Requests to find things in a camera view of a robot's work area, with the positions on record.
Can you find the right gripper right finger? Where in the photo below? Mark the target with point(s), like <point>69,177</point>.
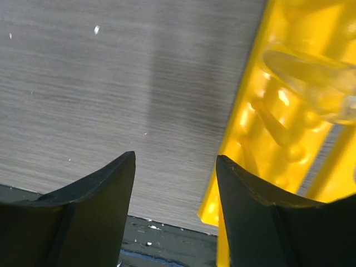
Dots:
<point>268,226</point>

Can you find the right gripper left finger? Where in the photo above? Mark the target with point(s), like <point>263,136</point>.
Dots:
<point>80,224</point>

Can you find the yellow test tube rack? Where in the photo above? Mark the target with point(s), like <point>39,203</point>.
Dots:
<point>275,135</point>

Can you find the clear glass test tube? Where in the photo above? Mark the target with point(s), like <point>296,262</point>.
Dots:
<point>328,89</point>

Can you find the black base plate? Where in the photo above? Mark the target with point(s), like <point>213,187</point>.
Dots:
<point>149,243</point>

